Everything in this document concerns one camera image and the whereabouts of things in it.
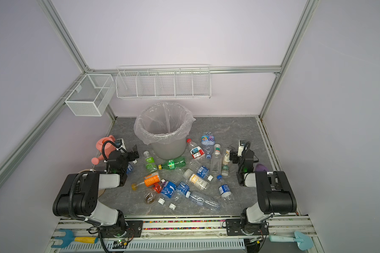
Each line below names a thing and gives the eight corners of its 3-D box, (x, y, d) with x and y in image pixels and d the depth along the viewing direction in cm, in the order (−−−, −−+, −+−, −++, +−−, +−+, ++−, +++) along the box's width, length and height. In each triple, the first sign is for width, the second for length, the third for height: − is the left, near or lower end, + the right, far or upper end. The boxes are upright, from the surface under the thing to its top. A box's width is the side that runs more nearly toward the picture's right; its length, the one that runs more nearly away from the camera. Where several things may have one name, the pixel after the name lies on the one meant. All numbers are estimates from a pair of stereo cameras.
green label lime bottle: (148, 176, 92) (146, 172, 88) (144, 154, 102) (142, 150, 98) (158, 173, 93) (156, 169, 90) (153, 151, 103) (151, 147, 99)
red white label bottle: (194, 159, 98) (194, 157, 96) (183, 142, 106) (183, 140, 104) (204, 154, 100) (204, 152, 98) (193, 138, 109) (193, 136, 107)
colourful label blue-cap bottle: (201, 159, 99) (201, 155, 96) (200, 135, 111) (200, 132, 108) (216, 159, 99) (216, 155, 96) (213, 135, 111) (214, 132, 108)
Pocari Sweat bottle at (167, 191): (157, 202, 83) (155, 199, 78) (166, 183, 90) (165, 179, 85) (169, 206, 82) (167, 203, 77) (177, 187, 88) (176, 183, 84)
